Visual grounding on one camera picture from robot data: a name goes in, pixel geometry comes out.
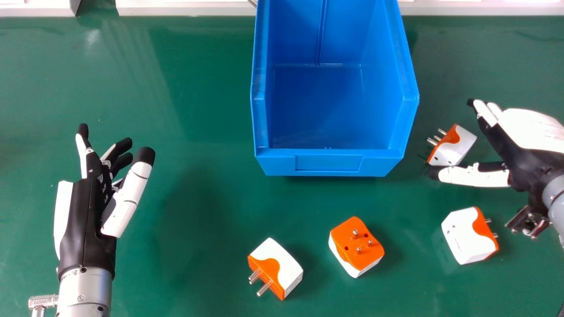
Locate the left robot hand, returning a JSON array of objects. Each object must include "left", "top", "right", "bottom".
[{"left": 53, "top": 123, "right": 156, "bottom": 281}]

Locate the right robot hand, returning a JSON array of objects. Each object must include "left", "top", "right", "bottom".
[{"left": 428, "top": 99, "right": 564, "bottom": 206}]

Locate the white-and-orange plug adapter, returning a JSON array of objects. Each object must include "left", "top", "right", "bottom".
[
  {"left": 426, "top": 124, "right": 478, "bottom": 167},
  {"left": 441, "top": 206, "right": 500, "bottom": 265},
  {"left": 328, "top": 216, "right": 385, "bottom": 279},
  {"left": 247, "top": 238, "right": 304, "bottom": 301}
]

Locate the blue plastic bin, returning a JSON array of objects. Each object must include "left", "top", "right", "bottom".
[{"left": 250, "top": 0, "right": 420, "bottom": 177}]

